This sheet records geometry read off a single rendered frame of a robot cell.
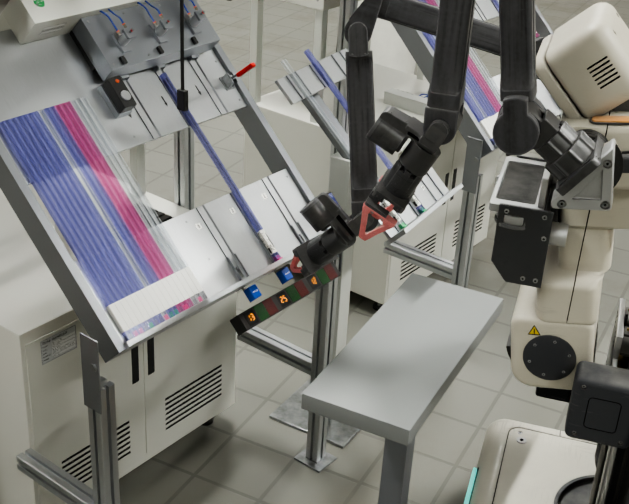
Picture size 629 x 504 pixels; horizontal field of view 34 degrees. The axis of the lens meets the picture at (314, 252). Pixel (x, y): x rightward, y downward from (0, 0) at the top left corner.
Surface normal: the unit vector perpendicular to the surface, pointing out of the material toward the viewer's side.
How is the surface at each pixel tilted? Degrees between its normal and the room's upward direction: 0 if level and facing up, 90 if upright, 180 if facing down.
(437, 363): 0
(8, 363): 90
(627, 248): 0
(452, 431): 0
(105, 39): 44
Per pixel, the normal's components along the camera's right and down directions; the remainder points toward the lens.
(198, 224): 0.59, -0.40
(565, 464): 0.05, -0.88
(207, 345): 0.78, 0.33
